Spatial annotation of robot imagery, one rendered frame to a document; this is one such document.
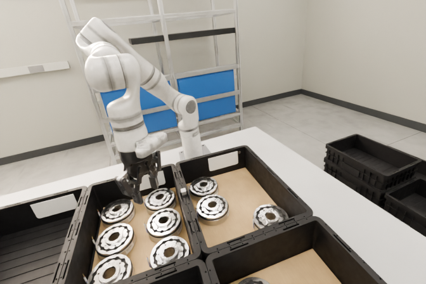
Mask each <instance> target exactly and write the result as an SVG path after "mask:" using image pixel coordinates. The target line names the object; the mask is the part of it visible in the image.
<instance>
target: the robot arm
mask: <svg viewBox="0 0 426 284"><path fill-rule="evenodd" d="M75 42H76V45H77V47H78V48H79V49H80V50H81V51H82V52H83V53H84V54H85V55H86V56H87V57H88V59H87V60H86V64H85V69H84V71H85V76H86V80H87V82H88V84H89V85H90V86H91V87H92V88H93V89H94V90H95V91H99V92H102V93H104V92H109V91H114V90H118V89H125V88H127V90H126V93H125V95H123V96H122V97H121V98H119V99H117V100H114V101H112V102H110V103H109V104H108V105H107V107H106V110H107V113H108V117H109V119H110V123H111V126H112V130H113V137H114V140H115V144H116V146H117V150H118V153H119V157H120V160H121V161H122V163H123V164H124V172H123V173H122V174H121V175H120V176H115V178H114V181H115V182H116V184H117V186H118V187H119V189H120V190H121V192H122V194H123V195H127V196H129V197H132V198H133V201H134V203H137V204H140V205H141V204H142V203H143V199H142V196H141V192H140V191H139V189H140V184H141V183H142V177H143V176H144V175H145V174H148V175H149V177H148V178H149V181H150V185H151V187H152V188H153V189H156V190H157V189H158V179H157V176H158V172H159V171H161V170H162V166H161V156H160V151H158V150H157V149H158V148H160V147H161V146H162V145H163V144H164V143H166V142H167V140H168V138H167V134H166V133H164V132H159V133H156V134H152V135H148V131H147V128H146V126H145V123H144V120H143V115H142V111H141V106H140V98H139V90H140V86H141V87H142V88H143V89H145V90H146V91H148V92H149V93H151V94H152V95H154V96H156V97H157V98H159V99H161V100H162V101H163V102H164V103H165V104H166V105H167V106H168V107H169V108H171V109H172V110H173V111H174V112H176V113H178V114H181V115H182V118H183V119H182V120H181V121H180V122H179V124H178V126H179V132H180V135H181V141H182V145H183V150H184V156H185V159H189V158H194V157H199V156H202V155H203V152H202V144H201V140H200V132H199V128H198V120H199V117H198V105H197V101H196V99H195V98H194V97H192V96H189V95H185V94H181V93H179V92H177V91H176V90H175V89H173V88H172V87H170V85H169V84H168V82H167V80H166V78H165V77H164V75H163V74H162V73H161V72H160V71H159V70H158V69H157V68H155V67H154V66H153V65H152V64H151V63H150V62H148V61H147V60H146V59H144V58H143V57H142V56H141V55H139V54H138V53H137V52H136V51H135V50H133V49H132V47H130V45H128V43H126V42H125V40H123V39H122V38H121V37H120V36H119V35H118V34H117V33H116V32H115V31H114V30H113V29H112V28H110V27H109V26H108V25H107V24H106V23H105V22H104V21H103V20H100V19H99V18H92V19H91V20H90V21H89V22H88V23H87V25H86V26H85V27H84V28H83V29H82V30H81V32H80V33H79V34H78V36H77V37H76V40H75ZM115 46H117V47H118V48H119V49H120V51H121V52H122V54H120V53H119V51H118V50H117V48H116V47H115ZM156 164H157V166H156ZM127 176H128V180H127ZM134 178H136V179H137V180H136V179H134ZM128 183H129V184H128ZM134 185H135V188H134Z"/></svg>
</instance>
